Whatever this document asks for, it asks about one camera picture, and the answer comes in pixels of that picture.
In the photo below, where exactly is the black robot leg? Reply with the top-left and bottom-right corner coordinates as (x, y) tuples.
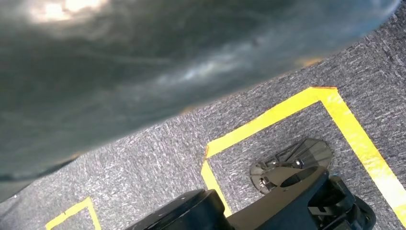
(125, 166), (376, 230)

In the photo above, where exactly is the black robot foot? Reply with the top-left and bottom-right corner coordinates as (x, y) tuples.
(249, 138), (333, 195)

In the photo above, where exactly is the yellow floor tape square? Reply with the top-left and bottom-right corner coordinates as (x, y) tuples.
(201, 86), (406, 228)

